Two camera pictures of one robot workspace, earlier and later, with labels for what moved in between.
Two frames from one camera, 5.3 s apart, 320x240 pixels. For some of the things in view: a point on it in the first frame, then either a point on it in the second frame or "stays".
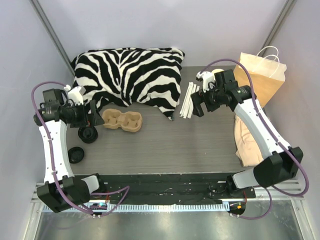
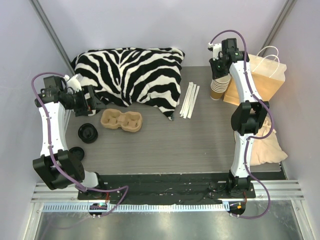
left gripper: x=91 y=114 -> x=85 y=100
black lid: x=75 y=155 stays
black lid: x=88 y=134 stays
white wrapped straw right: x=191 y=111 stays
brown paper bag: x=268 y=76 stays
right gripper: x=204 y=100 -> x=219 y=72
